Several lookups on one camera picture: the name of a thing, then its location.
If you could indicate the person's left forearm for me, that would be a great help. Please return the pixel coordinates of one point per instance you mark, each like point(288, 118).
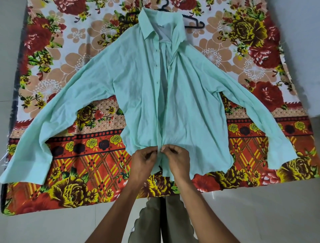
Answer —
point(117, 212)

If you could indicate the person's right forearm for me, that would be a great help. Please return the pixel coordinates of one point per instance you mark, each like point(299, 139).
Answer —
point(202, 212)

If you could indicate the person's left hand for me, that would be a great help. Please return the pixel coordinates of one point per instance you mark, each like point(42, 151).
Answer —
point(141, 165)

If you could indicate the mint green button shirt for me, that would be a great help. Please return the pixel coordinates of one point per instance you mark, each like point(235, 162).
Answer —
point(160, 100)

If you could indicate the black plastic clothes hanger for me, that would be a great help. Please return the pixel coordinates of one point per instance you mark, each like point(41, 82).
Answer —
point(192, 22)

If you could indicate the person's left thumb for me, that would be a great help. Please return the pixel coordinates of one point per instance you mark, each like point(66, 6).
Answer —
point(153, 155)

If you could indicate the person's right hand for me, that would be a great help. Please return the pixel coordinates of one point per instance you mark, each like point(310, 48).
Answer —
point(176, 162)

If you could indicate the person's right thumb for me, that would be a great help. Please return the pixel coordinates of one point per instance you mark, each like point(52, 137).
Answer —
point(165, 155)

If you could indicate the person's grey trousers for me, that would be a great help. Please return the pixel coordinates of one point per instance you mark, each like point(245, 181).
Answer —
point(162, 220)

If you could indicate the floral patterned bedsheet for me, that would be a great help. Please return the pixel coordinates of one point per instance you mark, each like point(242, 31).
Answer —
point(75, 160)

